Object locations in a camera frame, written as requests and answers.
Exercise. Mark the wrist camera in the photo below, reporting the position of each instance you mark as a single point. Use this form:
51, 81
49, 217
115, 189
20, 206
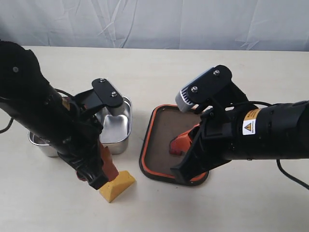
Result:
203, 87
106, 95

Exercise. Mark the red toy sausage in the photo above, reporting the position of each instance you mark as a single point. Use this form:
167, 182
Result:
81, 176

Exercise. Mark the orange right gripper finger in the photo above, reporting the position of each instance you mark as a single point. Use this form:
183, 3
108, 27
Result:
182, 142

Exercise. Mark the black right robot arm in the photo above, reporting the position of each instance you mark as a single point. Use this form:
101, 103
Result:
277, 132

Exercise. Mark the grey-blue backdrop cloth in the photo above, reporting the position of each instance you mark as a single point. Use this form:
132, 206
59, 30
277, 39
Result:
278, 25

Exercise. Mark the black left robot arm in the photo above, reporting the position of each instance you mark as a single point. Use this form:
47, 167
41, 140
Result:
67, 124

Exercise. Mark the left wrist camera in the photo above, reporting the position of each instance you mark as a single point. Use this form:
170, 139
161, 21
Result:
106, 95

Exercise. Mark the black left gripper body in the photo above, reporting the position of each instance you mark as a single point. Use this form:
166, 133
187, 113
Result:
80, 158

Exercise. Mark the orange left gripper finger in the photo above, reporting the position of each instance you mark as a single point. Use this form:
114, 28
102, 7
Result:
108, 166

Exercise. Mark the dark transparent box lid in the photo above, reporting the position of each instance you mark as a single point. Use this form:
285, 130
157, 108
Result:
166, 123

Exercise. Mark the yellow toy cheese wedge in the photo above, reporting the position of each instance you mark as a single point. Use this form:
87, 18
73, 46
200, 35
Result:
111, 190

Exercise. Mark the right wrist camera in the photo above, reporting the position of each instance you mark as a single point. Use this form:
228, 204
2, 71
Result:
203, 87

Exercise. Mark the stainless steel lunch box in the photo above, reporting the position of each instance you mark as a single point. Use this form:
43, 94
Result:
109, 126

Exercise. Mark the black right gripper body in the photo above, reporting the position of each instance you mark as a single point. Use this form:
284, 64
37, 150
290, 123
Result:
216, 143

